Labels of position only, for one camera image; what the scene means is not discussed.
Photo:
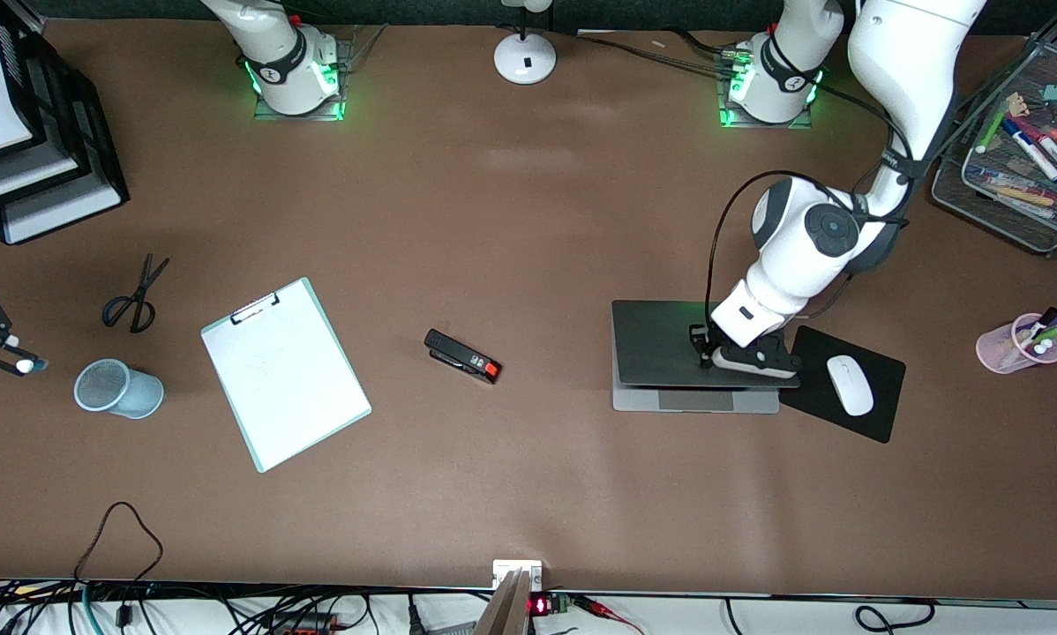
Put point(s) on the black mouse pad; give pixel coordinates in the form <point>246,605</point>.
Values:
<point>811,388</point>

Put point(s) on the red LED display module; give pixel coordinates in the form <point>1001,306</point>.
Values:
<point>546,605</point>

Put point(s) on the blue mesh pen cup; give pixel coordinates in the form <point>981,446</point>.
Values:
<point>118,390</point>

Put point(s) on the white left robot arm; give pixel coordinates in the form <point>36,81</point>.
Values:
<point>908,53</point>

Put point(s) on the black marker in pink cup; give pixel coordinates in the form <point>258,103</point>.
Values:
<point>1045,316</point>

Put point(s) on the white computer mouse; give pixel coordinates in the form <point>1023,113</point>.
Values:
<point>850,385</point>

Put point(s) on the pink mesh pen cup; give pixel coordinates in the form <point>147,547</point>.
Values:
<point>996,351</point>

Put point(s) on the green marker in tray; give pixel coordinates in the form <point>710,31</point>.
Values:
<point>992,130</point>

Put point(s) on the teal binder clip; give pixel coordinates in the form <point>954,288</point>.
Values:
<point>1056,93</point>

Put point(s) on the grey camera post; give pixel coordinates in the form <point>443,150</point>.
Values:
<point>504,608</point>

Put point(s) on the white marker with blue cap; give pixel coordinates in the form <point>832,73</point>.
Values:
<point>1031,152</point>

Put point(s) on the black stapler with red end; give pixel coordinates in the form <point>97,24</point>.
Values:
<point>458,354</point>

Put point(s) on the small wooden piece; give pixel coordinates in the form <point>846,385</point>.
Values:
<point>1016,104</point>

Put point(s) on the white round lamp base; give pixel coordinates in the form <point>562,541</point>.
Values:
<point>525,58</point>

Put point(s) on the black scissors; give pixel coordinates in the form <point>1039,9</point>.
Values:
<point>140,300</point>

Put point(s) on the orange pencil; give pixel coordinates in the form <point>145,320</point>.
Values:
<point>1023,196</point>

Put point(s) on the black stacked letter trays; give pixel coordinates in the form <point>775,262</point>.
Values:
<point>96,141</point>

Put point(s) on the silver laptop computer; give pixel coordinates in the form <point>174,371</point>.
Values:
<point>661,344</point>

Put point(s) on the white clipboard with teal edge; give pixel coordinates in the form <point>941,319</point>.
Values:
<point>290,379</point>

